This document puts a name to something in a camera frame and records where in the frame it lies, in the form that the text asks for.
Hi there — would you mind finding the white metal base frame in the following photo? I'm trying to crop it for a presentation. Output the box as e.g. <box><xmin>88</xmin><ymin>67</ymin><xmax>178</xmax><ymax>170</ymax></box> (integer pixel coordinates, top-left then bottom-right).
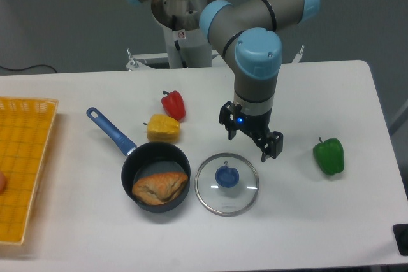
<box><xmin>125</xmin><ymin>45</ymin><xmax>305</xmax><ymax>71</ymax></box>

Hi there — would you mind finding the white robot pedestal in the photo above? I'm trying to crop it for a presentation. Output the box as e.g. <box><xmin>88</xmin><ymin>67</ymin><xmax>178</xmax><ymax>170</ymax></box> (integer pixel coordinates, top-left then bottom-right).
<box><xmin>151</xmin><ymin>0</ymin><xmax>215</xmax><ymax>68</ymax></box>

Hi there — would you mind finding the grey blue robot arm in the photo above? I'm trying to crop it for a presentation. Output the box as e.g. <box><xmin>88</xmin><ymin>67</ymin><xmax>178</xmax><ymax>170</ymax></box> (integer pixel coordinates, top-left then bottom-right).
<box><xmin>127</xmin><ymin>0</ymin><xmax>320</xmax><ymax>159</ymax></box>

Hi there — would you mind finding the glass pot lid blue knob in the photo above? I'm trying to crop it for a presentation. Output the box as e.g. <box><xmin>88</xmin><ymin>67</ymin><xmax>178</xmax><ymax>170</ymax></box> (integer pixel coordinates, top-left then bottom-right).
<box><xmin>194</xmin><ymin>152</ymin><xmax>259</xmax><ymax>217</ymax></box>

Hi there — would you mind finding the dark pot with blue handle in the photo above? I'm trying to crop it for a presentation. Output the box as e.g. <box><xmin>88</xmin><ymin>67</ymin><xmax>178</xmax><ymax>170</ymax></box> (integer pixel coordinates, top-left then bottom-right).
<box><xmin>86</xmin><ymin>107</ymin><xmax>191</xmax><ymax>213</ymax></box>

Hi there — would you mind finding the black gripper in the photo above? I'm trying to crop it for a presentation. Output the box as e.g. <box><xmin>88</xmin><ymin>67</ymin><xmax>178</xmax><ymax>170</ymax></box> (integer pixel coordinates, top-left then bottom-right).
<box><xmin>219</xmin><ymin>101</ymin><xmax>284</xmax><ymax>162</ymax></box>

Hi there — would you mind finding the red bell pepper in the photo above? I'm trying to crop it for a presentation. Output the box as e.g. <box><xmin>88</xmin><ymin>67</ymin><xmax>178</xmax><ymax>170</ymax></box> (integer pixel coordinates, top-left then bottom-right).
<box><xmin>161</xmin><ymin>90</ymin><xmax>186</xmax><ymax>121</ymax></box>

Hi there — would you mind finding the yellow bell pepper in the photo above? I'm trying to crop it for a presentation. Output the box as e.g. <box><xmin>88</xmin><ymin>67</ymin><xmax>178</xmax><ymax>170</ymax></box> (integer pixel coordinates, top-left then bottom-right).
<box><xmin>143</xmin><ymin>114</ymin><xmax>180</xmax><ymax>143</ymax></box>

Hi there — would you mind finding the black floor cable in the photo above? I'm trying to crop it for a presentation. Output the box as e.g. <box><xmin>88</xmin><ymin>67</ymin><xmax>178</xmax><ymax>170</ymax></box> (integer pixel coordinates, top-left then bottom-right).
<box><xmin>0</xmin><ymin>64</ymin><xmax>59</xmax><ymax>74</ymax></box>

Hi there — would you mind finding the yellow wicker basket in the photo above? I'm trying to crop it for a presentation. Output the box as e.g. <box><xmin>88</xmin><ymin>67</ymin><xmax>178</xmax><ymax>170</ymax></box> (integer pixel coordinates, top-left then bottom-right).
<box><xmin>1</xmin><ymin>97</ymin><xmax>59</xmax><ymax>245</ymax></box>

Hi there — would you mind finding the black device at table corner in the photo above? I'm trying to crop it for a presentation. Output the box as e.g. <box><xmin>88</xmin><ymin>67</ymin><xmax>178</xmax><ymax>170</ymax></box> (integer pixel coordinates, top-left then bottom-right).
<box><xmin>393</xmin><ymin>224</ymin><xmax>408</xmax><ymax>256</ymax></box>

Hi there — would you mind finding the golden puff pastry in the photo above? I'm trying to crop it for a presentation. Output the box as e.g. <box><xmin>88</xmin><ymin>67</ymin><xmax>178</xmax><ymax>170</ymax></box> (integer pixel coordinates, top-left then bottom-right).
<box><xmin>132</xmin><ymin>172</ymin><xmax>189</xmax><ymax>206</ymax></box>

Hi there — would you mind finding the green bell pepper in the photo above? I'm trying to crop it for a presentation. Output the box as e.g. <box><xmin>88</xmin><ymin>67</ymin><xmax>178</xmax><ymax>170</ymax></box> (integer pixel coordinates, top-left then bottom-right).
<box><xmin>313</xmin><ymin>137</ymin><xmax>345</xmax><ymax>176</ymax></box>

